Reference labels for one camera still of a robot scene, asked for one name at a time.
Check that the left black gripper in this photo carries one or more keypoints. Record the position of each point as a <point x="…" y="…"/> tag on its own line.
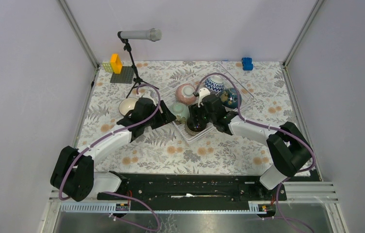
<point x="164" y="118"/>

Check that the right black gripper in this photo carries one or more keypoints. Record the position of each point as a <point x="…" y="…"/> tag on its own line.
<point x="195" y="110"/>

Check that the black glazed patterned bowl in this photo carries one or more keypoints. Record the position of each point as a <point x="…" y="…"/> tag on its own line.
<point x="194" y="125"/>

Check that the light green celadon bowl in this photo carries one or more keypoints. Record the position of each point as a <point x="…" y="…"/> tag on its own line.
<point x="181" y="112"/>

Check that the teal bowl cream interior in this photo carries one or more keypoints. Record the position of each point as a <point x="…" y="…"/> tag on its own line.
<point x="127" y="105"/>

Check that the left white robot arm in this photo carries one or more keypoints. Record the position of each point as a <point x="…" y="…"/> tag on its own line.
<point x="74" y="173"/>

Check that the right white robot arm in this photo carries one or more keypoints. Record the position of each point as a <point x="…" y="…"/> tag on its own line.
<point x="288" y="148"/>

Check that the pink patterned bowl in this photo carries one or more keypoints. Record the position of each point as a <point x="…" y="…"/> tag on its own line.
<point x="185" y="94"/>

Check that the floral table mat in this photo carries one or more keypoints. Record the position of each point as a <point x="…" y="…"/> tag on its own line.
<point x="164" y="150"/>

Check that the dark blue floral bowl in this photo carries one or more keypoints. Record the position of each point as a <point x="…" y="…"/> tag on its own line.
<point x="229" y="97"/>

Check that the blue white zigzag bowl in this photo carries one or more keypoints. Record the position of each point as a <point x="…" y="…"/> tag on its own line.
<point x="214" y="83"/>

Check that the grey toy baseplate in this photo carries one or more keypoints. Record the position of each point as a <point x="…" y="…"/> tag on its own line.
<point x="125" y="76"/>

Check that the yellow toy block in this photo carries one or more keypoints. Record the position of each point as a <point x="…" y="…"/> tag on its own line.
<point x="116" y="63"/>

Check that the light green toy block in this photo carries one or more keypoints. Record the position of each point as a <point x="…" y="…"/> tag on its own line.
<point x="107" y="67"/>

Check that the blue toy block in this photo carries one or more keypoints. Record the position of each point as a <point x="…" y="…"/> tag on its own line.
<point x="247" y="64"/>

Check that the black microphone tripod stand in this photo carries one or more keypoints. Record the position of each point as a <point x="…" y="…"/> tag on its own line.
<point x="137" y="80"/>

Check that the grey microphone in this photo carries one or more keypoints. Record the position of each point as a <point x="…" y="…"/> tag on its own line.
<point x="152" y="35"/>

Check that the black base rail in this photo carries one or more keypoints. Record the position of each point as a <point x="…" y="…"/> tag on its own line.
<point x="182" y="192"/>

